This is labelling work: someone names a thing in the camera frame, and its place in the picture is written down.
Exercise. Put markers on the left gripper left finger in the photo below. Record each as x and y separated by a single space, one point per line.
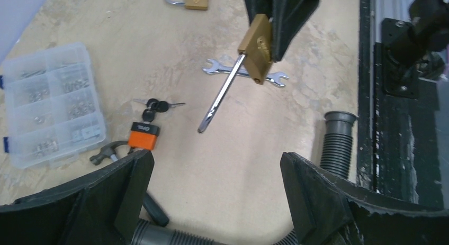
101 207

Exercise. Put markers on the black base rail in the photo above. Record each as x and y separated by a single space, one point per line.
402 108

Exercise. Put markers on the black keys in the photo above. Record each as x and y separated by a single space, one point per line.
154 106

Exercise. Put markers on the clear plastic organizer box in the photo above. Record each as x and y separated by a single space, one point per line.
52 106

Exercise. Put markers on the brass padlock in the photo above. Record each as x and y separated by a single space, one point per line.
201 5
254 54

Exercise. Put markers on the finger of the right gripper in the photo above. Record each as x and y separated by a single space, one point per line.
288 17
254 7

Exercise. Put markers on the orange padlock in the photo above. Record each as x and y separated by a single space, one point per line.
143 135

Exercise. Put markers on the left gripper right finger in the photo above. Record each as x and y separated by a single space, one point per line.
326 209

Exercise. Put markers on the silver wrench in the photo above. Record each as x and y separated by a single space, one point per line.
217 68

